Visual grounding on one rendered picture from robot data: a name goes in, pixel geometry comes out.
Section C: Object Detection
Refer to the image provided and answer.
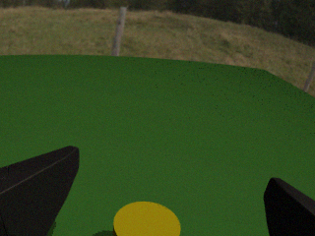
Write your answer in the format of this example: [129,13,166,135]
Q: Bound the yellow cylinder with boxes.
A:
[113,201,181,236]

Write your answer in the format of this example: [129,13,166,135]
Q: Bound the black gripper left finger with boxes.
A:
[0,146,80,236]

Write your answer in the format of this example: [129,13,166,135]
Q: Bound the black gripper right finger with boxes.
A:
[264,177,315,236]

